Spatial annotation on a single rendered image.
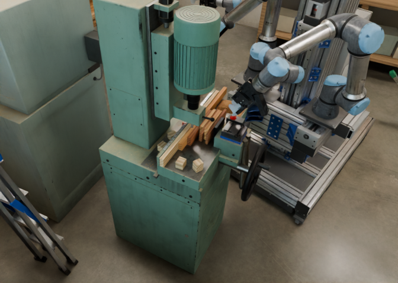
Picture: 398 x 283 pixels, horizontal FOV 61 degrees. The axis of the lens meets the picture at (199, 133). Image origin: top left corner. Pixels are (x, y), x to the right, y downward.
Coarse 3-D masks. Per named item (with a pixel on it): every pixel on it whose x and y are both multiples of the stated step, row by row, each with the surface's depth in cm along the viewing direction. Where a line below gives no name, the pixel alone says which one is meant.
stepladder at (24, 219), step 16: (0, 160) 131; (0, 176) 139; (0, 192) 152; (16, 192) 142; (0, 208) 164; (16, 208) 147; (32, 208) 154; (16, 224) 173; (32, 224) 159; (32, 240) 190; (48, 240) 188; (64, 272) 199
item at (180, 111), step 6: (180, 102) 156; (186, 102) 156; (174, 108) 154; (180, 108) 153; (186, 108) 153; (198, 108) 153; (204, 108) 153; (174, 114) 157; (180, 114) 155; (186, 114) 153; (192, 114) 151; (198, 114) 150; (204, 114) 156; (186, 120) 155; (192, 120) 153; (198, 120) 152
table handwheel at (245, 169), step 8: (264, 144) 157; (256, 152) 151; (264, 152) 165; (256, 160) 148; (264, 160) 171; (240, 168) 161; (248, 168) 160; (256, 168) 159; (248, 176) 147; (256, 176) 157; (248, 184) 148; (248, 192) 165
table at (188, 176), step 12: (192, 144) 160; (204, 144) 160; (180, 156) 153; (192, 156) 154; (204, 156) 154; (216, 156) 155; (228, 156) 159; (168, 168) 148; (204, 168) 149; (180, 180) 148; (192, 180) 144; (204, 180) 150
